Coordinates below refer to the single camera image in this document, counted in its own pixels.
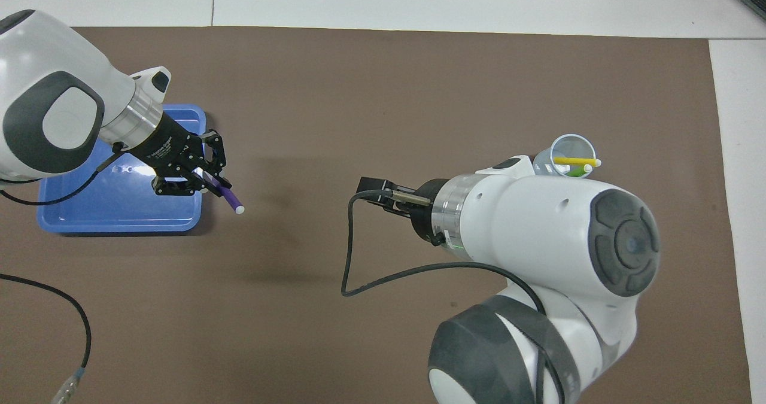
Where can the blue plastic tray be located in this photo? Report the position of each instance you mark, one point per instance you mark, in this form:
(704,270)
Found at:
(119,206)

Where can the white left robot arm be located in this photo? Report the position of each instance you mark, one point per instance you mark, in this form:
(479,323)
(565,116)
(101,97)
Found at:
(54,105)

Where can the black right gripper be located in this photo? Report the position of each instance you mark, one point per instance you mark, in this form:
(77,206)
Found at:
(419,206)

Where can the purple pen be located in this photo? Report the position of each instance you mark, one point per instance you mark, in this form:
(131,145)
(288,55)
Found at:
(230,200)

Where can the yellow pen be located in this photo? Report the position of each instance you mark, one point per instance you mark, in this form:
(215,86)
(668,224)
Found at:
(574,161)

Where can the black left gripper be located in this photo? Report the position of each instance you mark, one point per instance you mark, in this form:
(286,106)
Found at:
(170,152)

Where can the brown table mat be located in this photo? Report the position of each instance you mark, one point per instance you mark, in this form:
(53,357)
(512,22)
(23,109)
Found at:
(383,308)

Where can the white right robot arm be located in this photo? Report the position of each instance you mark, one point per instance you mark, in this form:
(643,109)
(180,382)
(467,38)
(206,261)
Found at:
(538,236)

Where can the translucent plastic cup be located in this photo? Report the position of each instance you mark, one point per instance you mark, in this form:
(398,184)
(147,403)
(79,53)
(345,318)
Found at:
(571,148)

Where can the green pen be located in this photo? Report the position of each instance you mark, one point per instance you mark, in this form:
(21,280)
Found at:
(579,170)

